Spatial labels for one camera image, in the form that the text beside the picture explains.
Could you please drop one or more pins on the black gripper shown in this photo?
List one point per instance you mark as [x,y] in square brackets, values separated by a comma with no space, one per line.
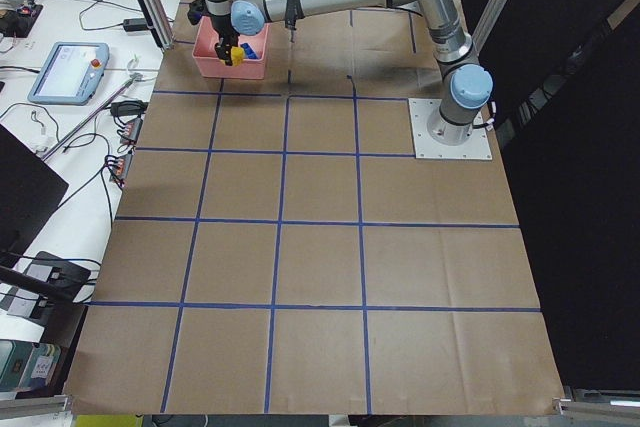
[220,26]

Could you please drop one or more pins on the yellow building block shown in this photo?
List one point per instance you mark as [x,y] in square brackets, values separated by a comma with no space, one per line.
[233,56]

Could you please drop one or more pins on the blue building block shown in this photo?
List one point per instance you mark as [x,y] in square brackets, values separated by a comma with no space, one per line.
[249,52]

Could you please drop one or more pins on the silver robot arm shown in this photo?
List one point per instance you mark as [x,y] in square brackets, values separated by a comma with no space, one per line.
[467,86]

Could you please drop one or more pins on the pink plastic box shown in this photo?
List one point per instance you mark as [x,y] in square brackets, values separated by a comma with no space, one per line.
[247,60]

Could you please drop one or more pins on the black power adapter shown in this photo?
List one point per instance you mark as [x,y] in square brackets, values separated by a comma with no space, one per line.
[134,25]

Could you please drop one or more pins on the orange terminal block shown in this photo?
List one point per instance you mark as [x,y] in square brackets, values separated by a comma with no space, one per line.
[118,167]
[130,132]

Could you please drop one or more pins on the teach pendant tablet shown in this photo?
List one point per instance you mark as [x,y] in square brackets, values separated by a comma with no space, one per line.
[71,73]

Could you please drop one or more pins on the black monitor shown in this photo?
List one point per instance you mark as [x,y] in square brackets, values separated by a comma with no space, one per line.
[30,193]

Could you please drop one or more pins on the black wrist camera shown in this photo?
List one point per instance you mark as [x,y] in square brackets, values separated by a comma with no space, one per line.
[196,10]

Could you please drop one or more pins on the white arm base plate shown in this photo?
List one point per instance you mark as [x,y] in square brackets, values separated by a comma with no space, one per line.
[436,139]

